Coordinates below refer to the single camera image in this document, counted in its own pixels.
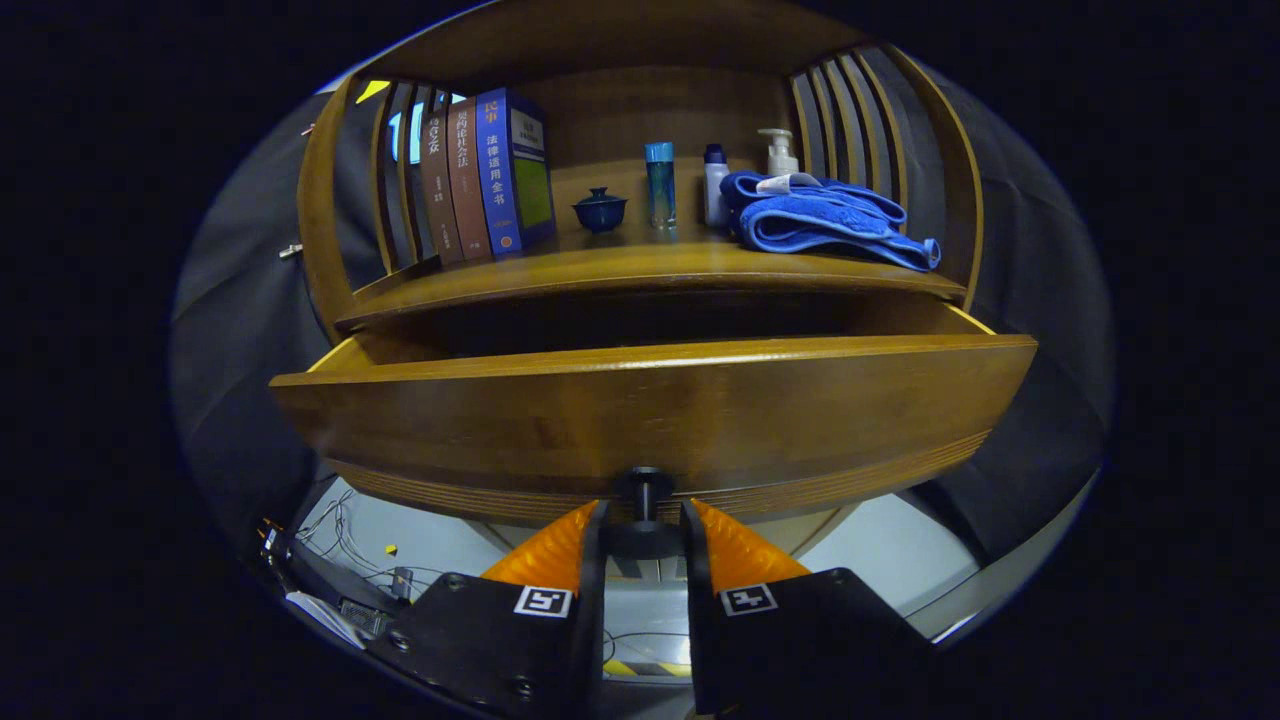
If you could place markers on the dark brown book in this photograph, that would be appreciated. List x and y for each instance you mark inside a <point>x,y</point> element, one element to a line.
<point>438,190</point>

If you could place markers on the reddish brown book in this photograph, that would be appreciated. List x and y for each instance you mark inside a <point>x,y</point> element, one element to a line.
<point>465,180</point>

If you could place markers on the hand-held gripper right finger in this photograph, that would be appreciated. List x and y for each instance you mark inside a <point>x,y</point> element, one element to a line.
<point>697,600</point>

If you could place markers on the wooden drawer with black knob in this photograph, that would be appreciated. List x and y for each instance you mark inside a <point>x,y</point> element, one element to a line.
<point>500,420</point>

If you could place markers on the wooden cabinet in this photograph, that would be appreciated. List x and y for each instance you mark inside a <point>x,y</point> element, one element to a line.
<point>640,110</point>

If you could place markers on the wooden countertop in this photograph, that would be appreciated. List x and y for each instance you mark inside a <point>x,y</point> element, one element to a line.
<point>620,265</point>

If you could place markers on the white bottle with dark cap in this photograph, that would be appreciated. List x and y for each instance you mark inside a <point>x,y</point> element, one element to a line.
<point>715,190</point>

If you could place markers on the thick blue book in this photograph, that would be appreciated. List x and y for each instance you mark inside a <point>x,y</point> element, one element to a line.
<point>495,170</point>

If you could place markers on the dark blue lidded teacup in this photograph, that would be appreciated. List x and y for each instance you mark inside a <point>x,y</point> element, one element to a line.
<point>600,212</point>

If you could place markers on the white pump bottle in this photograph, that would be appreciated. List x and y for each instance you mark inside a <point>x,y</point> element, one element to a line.
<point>782,160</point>

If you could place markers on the folded blue towel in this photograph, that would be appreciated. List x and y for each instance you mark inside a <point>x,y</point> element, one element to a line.
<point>820,225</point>

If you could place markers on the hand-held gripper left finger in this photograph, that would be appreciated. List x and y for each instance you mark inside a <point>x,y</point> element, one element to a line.
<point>593,600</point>

